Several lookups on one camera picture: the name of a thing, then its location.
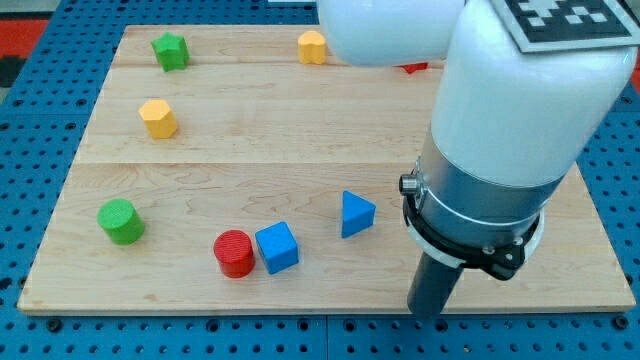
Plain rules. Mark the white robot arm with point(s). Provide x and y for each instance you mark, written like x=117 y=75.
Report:
x=525 y=85

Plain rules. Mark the blue triangle block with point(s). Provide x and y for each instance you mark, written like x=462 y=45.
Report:
x=358 y=214

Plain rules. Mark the blue cube block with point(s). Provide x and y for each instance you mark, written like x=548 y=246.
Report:
x=278 y=247

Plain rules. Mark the wooden board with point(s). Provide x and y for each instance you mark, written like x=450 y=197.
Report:
x=261 y=139

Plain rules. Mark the red cylinder block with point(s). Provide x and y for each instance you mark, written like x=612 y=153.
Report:
x=234 y=253

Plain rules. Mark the yellow heart block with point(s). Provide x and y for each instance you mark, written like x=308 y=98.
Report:
x=312 y=48

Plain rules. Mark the red star block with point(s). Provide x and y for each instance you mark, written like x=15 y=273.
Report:
x=412 y=68

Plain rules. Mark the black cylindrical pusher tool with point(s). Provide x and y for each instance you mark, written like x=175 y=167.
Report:
x=431 y=287

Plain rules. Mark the yellow hexagon block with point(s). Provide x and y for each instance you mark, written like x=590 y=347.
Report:
x=158 y=118

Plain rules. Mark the green star block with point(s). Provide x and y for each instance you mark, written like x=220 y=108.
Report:
x=171 y=51

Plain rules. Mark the green cylinder block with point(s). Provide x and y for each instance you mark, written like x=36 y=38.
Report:
x=120 y=221

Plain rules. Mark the black white fiducial marker tag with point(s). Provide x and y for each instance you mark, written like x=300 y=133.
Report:
x=539 y=26

